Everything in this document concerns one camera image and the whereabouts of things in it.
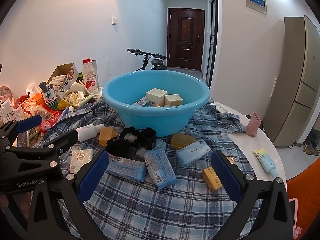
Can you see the white barcode packet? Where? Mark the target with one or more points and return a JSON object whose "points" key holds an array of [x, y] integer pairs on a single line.
{"points": [[141, 102]]}

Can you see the white tissue packet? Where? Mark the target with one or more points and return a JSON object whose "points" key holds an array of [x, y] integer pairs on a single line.
{"points": [[81, 158]]}

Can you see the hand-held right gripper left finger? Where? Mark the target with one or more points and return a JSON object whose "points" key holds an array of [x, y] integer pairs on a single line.
{"points": [[93, 177]]}

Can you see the brown entrance door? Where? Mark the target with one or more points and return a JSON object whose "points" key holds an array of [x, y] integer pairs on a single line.
{"points": [[185, 40]]}

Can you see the small white bottle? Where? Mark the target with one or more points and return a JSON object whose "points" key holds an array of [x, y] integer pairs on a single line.
{"points": [[87, 131]]}

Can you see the gold and blue cigarette pack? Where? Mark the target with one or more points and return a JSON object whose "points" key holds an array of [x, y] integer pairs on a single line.
{"points": [[211, 180]]}

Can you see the pale blue cream tube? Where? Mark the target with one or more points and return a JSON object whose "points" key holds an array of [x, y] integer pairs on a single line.
{"points": [[265, 160]]}

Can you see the crumpled tissue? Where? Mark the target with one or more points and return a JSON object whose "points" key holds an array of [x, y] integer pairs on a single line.
{"points": [[75, 97]]}

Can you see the black electric bicycle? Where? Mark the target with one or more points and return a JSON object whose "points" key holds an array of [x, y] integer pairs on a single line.
{"points": [[155, 63]]}

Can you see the blue wet wipes packet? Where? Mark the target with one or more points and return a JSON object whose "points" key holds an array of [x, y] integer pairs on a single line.
{"points": [[160, 167], [126, 168]]}

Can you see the small gold box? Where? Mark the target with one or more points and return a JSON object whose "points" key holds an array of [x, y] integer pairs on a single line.
{"points": [[231, 160]]}

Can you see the pink cup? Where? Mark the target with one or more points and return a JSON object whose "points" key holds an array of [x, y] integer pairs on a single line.
{"points": [[253, 125]]}

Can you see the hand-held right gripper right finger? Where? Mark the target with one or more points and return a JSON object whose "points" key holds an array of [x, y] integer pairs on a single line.
{"points": [[226, 177]]}

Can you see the cream cardboard box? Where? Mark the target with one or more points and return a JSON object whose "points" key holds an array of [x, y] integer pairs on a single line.
{"points": [[156, 96], [173, 100]]}

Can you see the white milk bottle red cap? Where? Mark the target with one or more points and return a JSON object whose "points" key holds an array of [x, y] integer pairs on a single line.
{"points": [[89, 77]]}

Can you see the light blue tissue packet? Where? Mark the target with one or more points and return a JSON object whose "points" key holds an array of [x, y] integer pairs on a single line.
{"points": [[193, 152]]}

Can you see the blue plaid cloth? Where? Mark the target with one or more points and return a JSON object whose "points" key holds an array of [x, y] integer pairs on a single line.
{"points": [[150, 205]]}

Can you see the blue plastic basin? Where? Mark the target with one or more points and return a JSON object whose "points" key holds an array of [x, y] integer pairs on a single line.
{"points": [[150, 120]]}

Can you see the open cardboard box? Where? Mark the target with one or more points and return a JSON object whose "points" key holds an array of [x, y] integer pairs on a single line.
{"points": [[67, 77]]}

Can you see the cream cylindrical tin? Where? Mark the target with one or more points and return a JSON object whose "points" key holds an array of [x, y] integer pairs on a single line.
{"points": [[96, 72]]}

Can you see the black scrunchie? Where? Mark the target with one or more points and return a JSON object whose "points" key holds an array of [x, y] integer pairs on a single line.
{"points": [[113, 147]]}

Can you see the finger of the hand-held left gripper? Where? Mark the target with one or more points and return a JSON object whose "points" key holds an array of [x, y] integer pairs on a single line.
{"points": [[67, 140], [27, 125]]}

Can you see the makeup brushes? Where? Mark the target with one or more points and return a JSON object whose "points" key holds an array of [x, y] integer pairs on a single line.
{"points": [[46, 86]]}

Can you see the black framed glass door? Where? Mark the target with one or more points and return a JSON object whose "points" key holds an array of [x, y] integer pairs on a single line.
{"points": [[213, 37]]}

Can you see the white tube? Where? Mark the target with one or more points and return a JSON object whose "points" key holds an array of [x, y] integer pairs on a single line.
{"points": [[221, 107]]}

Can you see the white light switch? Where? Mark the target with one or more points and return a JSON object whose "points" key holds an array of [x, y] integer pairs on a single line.
{"points": [[114, 20]]}

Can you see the amber soap box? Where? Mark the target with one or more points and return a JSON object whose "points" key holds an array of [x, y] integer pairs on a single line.
{"points": [[182, 140], [106, 135]]}

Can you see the orange chair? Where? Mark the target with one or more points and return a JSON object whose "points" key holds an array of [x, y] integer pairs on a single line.
{"points": [[305, 192]]}

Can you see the green label bottle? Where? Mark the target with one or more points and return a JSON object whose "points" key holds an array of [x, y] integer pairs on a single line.
{"points": [[50, 100]]}

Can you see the beige refrigerator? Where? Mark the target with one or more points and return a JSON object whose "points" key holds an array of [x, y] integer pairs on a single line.
{"points": [[292, 80]]}

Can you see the black square box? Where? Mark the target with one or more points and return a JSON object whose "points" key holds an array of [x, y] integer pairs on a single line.
{"points": [[148, 140]]}

